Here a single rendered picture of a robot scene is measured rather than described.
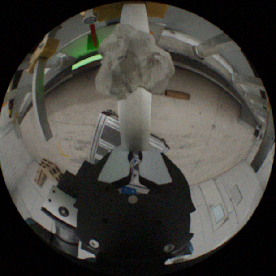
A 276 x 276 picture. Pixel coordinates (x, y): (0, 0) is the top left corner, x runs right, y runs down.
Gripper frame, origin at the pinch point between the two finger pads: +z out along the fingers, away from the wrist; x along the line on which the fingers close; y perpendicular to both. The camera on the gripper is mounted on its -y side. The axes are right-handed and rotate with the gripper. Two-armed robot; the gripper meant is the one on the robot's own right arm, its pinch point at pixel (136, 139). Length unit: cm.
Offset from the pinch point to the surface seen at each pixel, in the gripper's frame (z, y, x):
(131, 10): -3.6, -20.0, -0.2
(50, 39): -1.6, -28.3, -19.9
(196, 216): -30, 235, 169
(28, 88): 4, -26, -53
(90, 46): 8.5, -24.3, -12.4
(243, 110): 73, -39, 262
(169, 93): 75, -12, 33
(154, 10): -1.6, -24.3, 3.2
